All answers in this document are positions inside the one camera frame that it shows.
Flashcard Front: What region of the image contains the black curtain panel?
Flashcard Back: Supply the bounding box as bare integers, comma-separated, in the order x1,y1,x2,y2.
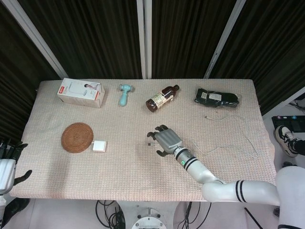
0,0,60,141
212,0,305,115
152,0,239,79
19,0,143,79

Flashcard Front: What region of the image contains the beige waffle table cloth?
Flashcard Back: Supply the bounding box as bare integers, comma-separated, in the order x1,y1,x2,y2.
10,79,284,203

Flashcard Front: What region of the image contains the thin white cable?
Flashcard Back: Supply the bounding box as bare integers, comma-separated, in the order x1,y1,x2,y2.
147,114,260,158

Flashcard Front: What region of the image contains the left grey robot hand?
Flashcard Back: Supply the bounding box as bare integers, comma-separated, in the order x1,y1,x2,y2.
0,140,33,195

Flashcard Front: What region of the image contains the white charger adapter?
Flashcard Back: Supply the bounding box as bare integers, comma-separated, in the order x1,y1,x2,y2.
92,140,108,153

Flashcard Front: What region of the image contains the black and white sneaker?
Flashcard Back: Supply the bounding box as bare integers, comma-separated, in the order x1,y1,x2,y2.
275,125,301,157

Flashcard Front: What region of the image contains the round woven rattan coaster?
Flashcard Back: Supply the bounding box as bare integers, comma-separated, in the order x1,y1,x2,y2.
61,122,94,153

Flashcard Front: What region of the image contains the white cardboard product box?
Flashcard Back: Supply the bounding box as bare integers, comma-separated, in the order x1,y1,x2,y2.
56,78,106,109

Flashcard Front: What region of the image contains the black floor cable bundle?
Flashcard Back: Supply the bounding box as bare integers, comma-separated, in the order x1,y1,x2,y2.
95,199,125,229

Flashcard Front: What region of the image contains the black item in plastic bag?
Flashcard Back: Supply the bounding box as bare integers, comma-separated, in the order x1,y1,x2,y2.
194,88,241,108

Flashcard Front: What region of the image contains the light blue massage hammer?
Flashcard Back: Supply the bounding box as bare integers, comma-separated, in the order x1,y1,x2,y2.
117,83,134,106

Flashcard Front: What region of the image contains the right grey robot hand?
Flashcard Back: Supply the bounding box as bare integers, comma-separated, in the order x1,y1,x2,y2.
147,125,183,158

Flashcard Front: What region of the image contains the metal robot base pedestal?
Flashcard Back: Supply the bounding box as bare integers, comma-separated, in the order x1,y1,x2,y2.
131,204,170,229

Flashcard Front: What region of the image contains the brown glass bottle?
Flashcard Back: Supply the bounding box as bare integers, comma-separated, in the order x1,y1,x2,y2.
145,84,180,112

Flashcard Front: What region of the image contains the person's black trouser leg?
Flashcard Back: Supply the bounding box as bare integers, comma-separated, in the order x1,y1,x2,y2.
292,138,305,157

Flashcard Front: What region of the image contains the white frame post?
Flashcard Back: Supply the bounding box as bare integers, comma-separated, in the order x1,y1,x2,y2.
203,0,247,79
137,0,153,79
4,0,70,78

